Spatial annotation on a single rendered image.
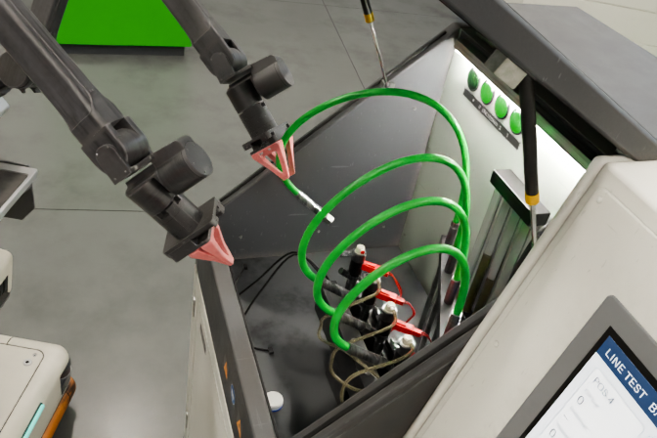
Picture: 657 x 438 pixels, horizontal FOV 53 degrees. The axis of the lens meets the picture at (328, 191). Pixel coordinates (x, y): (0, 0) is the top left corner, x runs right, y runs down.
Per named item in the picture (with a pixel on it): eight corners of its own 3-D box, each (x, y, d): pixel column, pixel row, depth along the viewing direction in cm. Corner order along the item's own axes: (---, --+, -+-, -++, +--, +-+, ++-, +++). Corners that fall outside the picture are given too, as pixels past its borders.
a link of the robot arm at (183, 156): (120, 138, 102) (90, 153, 94) (174, 98, 98) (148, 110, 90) (167, 201, 104) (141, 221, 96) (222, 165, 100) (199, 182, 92)
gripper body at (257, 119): (292, 128, 133) (274, 96, 133) (272, 139, 124) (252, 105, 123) (267, 142, 136) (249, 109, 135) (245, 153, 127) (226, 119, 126)
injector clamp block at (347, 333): (309, 330, 149) (319, 280, 140) (350, 326, 152) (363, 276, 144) (360, 465, 123) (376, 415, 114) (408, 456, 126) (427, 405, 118)
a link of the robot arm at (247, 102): (230, 86, 132) (218, 89, 127) (257, 69, 130) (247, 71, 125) (246, 116, 133) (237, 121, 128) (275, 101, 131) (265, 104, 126)
